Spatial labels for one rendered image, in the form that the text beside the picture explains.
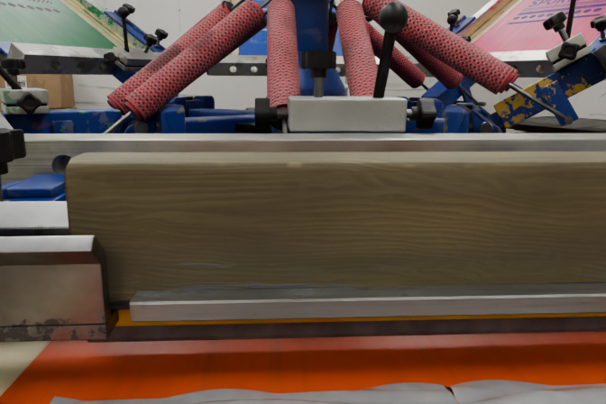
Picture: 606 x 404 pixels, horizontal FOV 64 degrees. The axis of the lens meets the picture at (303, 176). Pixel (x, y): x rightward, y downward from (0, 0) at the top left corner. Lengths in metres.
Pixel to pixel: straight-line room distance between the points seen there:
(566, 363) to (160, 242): 0.21
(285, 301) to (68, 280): 0.10
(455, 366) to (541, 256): 0.07
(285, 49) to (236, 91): 3.60
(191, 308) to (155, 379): 0.04
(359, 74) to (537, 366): 0.54
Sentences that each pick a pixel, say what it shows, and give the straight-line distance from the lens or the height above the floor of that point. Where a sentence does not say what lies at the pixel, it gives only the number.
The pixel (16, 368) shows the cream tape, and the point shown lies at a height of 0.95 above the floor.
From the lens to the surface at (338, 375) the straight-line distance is 0.26.
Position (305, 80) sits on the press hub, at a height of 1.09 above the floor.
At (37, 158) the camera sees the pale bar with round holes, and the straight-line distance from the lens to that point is 0.51.
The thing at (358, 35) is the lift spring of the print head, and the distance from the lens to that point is 0.83.
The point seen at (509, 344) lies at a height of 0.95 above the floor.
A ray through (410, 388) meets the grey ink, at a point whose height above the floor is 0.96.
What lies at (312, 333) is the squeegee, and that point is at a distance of 0.27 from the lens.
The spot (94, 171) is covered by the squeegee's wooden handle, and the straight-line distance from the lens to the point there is 0.25.
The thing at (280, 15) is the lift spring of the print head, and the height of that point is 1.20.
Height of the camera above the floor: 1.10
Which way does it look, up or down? 12 degrees down
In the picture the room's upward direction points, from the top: straight up
